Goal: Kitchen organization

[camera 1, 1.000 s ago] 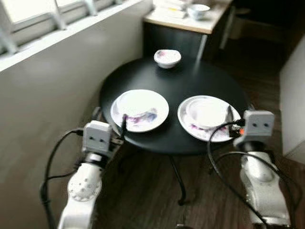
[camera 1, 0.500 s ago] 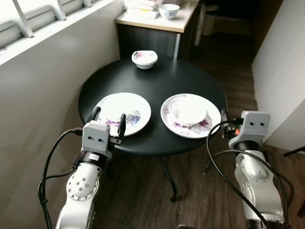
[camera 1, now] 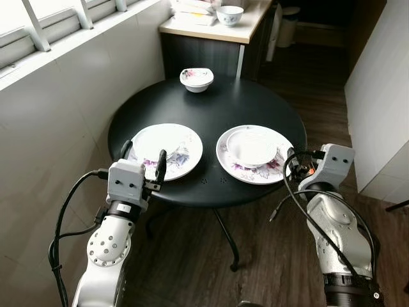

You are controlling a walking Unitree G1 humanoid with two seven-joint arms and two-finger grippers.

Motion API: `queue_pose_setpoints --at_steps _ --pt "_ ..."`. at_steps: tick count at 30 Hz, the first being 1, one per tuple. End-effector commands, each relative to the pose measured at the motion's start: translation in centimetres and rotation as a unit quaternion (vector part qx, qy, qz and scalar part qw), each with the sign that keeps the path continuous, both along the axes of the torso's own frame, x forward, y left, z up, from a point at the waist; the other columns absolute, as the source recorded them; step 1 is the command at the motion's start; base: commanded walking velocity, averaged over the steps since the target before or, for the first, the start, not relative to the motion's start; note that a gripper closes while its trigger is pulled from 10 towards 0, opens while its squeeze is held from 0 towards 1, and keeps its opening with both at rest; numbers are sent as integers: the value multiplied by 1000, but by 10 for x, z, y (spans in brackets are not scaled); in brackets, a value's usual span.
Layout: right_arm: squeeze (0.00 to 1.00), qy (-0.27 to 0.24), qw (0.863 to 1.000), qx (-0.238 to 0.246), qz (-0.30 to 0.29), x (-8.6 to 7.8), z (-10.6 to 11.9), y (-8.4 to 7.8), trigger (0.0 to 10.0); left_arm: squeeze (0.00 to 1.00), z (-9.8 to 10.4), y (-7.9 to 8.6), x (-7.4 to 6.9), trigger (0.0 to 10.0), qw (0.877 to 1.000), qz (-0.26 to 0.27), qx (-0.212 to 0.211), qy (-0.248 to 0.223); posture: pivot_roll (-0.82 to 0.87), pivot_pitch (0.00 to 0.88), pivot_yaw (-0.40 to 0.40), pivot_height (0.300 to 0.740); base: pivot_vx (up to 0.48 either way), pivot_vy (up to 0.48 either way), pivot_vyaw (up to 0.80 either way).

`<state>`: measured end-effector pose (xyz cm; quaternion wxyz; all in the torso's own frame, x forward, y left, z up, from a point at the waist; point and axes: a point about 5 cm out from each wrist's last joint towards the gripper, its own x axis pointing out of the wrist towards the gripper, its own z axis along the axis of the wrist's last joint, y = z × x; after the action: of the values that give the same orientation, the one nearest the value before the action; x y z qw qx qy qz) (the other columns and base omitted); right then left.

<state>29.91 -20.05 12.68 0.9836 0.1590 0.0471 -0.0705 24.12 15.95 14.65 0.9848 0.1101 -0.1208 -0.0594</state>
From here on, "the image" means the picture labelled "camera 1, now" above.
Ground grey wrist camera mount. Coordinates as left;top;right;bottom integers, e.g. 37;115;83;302
307;143;356;193
106;159;150;212

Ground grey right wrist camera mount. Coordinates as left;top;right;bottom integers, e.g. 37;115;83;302
307;143;356;193

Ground white floral ceramic plate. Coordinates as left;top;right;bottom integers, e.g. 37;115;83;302
130;123;205;182
215;124;297;186

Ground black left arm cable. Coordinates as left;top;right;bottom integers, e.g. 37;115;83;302
48;168;110;307

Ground dark sideboard beige top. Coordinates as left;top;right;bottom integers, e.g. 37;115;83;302
158;0;277;81

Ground blue patterned white bowl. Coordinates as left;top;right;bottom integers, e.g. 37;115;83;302
215;4;245;27

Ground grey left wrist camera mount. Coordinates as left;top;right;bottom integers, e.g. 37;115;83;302
106;159;150;212

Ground small floral ceramic bowl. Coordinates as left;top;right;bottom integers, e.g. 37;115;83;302
179;67;215;95

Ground white ceramic bowl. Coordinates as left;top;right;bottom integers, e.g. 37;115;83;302
225;127;281;169

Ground white stacked bags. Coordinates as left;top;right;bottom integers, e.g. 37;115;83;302
169;0;219;28

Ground black round table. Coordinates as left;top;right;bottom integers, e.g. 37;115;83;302
107;75;308;273

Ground white plastic bag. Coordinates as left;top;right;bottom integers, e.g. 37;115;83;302
266;3;282;62

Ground white waste bin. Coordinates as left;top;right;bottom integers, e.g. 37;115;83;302
279;6;302;49

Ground black metal furniture leg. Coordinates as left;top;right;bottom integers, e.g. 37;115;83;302
385;200;409;212

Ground white window frame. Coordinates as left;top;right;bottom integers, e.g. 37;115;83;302
0;0;158;72

